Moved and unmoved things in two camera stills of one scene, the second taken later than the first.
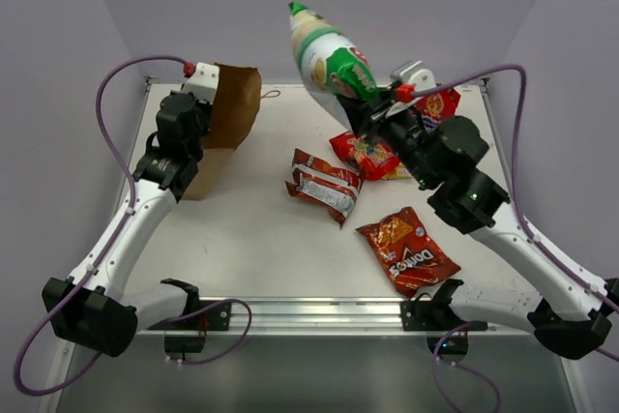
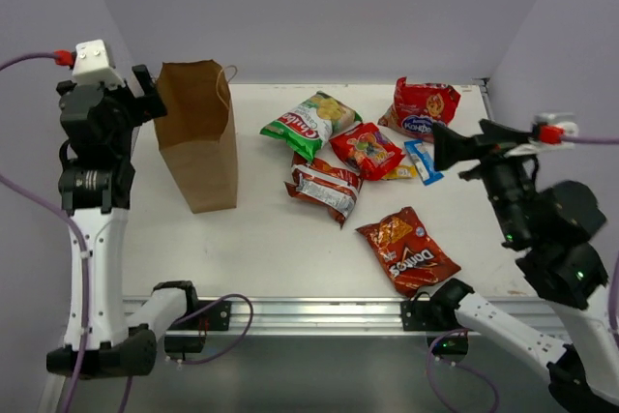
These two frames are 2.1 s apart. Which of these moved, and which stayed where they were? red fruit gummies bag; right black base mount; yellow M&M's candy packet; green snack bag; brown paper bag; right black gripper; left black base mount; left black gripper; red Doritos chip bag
Moved: left black gripper; green snack bag; right black gripper; brown paper bag
Stayed: right black base mount; yellow M&M's candy packet; left black base mount; red fruit gummies bag; red Doritos chip bag
